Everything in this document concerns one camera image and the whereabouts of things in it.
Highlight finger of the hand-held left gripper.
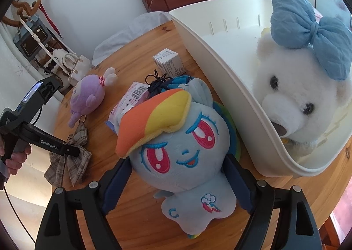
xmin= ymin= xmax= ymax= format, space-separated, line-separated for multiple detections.
xmin=19 ymin=122 xmax=81 ymax=157

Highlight blue rainbow pony plush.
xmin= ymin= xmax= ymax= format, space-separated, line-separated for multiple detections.
xmin=115 ymin=77 xmax=242 ymax=239

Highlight purple plush toy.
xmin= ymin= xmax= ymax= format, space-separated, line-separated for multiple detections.
xmin=68 ymin=67 xmax=118 ymax=129

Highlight white cloth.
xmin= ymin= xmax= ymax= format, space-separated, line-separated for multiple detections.
xmin=92 ymin=11 xmax=176 ymax=67

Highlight blue drawstring pouch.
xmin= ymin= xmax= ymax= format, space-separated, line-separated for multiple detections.
xmin=145 ymin=73 xmax=193 ymax=99

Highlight white plastic storage bin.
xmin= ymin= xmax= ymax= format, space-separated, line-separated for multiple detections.
xmin=168 ymin=0 xmax=352 ymax=177

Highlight black cable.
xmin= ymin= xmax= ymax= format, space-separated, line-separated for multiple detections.
xmin=0 ymin=184 xmax=36 ymax=243

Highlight white teddy bear blue bow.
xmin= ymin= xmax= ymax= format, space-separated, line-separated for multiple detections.
xmin=251 ymin=0 xmax=352 ymax=157

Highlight red strap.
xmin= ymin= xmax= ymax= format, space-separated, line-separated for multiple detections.
xmin=38 ymin=5 xmax=64 ymax=40

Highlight pink plastic packet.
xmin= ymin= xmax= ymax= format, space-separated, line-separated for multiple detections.
xmin=105 ymin=82 xmax=149 ymax=133

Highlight white handbag rope handles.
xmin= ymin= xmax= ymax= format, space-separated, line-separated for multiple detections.
xmin=62 ymin=51 xmax=91 ymax=85

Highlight small white cardboard box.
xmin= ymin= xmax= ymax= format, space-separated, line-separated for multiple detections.
xmin=153 ymin=49 xmax=184 ymax=77

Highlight person's left hand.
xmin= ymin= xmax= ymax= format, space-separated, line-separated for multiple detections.
xmin=0 ymin=133 xmax=33 ymax=177

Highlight blue and brown handbag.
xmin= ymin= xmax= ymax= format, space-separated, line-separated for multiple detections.
xmin=13 ymin=15 xmax=55 ymax=59

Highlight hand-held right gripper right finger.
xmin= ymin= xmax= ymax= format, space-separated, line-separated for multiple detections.
xmin=224 ymin=154 xmax=323 ymax=250

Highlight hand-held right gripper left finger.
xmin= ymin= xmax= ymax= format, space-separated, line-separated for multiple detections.
xmin=34 ymin=156 xmax=135 ymax=250

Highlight plaid fabric bow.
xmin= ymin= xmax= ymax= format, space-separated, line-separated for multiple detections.
xmin=44 ymin=122 xmax=92 ymax=187

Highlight fluffy white and brown bag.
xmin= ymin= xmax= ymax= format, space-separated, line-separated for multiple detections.
xmin=36 ymin=48 xmax=66 ymax=74

